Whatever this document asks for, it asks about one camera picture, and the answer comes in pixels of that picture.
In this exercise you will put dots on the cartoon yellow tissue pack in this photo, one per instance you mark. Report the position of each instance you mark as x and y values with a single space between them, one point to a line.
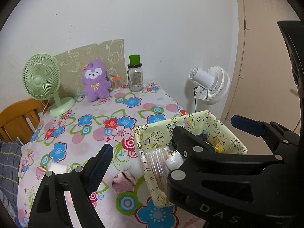
216 141

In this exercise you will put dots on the purple plush toy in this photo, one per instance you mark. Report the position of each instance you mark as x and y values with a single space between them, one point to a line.
95 81

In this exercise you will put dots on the white standing fan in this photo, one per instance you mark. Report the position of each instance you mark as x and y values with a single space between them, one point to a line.
211 84

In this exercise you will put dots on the yellow patterned storage box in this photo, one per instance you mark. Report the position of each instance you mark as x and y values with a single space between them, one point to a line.
167 133

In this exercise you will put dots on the green patterned cardboard sheet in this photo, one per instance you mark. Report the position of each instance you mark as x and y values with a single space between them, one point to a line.
71 64

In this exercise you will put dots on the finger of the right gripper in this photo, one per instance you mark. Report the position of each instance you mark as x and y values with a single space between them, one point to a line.
272 133

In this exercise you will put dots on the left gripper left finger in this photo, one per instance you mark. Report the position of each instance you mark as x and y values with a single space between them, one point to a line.
49 207

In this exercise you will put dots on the toothpick jar orange lid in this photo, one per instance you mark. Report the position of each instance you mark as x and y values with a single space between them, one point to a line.
116 82

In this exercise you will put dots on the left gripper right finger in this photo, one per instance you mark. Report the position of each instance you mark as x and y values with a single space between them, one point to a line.
240 190

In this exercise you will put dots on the clear plastic packet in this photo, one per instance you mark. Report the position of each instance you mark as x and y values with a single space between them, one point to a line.
156 160

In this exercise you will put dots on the white cotton pad pack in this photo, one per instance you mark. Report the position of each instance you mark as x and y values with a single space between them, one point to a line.
58 168

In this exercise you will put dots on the floral tablecloth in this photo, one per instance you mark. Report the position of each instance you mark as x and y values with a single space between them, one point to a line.
122 199

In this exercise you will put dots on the green desk fan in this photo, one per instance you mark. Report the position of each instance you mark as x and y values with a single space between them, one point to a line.
41 78

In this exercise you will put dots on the glass jar green lid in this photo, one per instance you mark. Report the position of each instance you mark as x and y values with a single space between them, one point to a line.
135 73

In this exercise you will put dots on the grey plaid pillow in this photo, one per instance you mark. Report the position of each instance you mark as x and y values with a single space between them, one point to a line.
10 161

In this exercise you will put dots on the beige door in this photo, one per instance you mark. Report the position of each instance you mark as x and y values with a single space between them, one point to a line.
263 87

